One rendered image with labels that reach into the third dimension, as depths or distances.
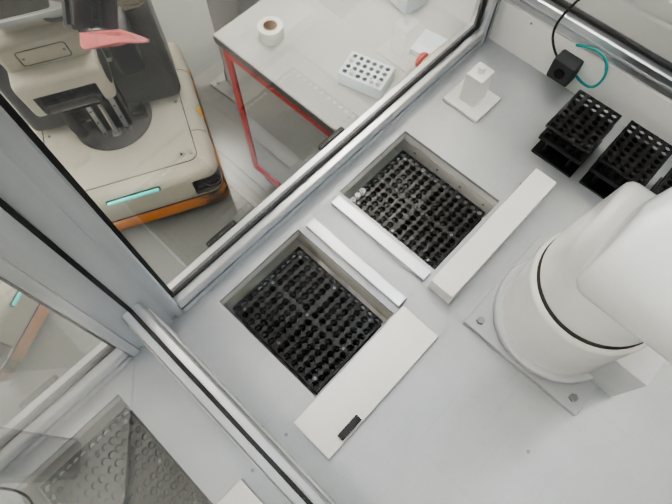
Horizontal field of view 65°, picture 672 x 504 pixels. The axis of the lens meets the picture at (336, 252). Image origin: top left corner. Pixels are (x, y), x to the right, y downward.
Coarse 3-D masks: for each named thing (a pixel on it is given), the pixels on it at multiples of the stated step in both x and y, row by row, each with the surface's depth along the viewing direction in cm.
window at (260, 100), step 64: (0, 0) 39; (64, 0) 42; (128, 0) 47; (192, 0) 52; (256, 0) 59; (320, 0) 67; (384, 0) 79; (448, 0) 95; (0, 64) 42; (64, 64) 46; (128, 64) 51; (192, 64) 58; (256, 64) 66; (320, 64) 77; (384, 64) 93; (64, 128) 50; (128, 128) 57; (192, 128) 65; (256, 128) 75; (320, 128) 90; (128, 192) 64; (192, 192) 74; (256, 192) 88; (192, 256) 86
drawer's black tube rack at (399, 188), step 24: (408, 168) 111; (384, 192) 108; (408, 192) 108; (432, 192) 108; (456, 192) 108; (384, 216) 106; (408, 216) 106; (432, 216) 106; (456, 216) 106; (480, 216) 106; (408, 240) 104; (432, 240) 104; (456, 240) 104; (432, 264) 102
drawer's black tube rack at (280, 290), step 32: (288, 288) 103; (320, 288) 100; (256, 320) 98; (288, 320) 98; (320, 320) 101; (352, 320) 101; (288, 352) 95; (320, 352) 98; (352, 352) 95; (320, 384) 93
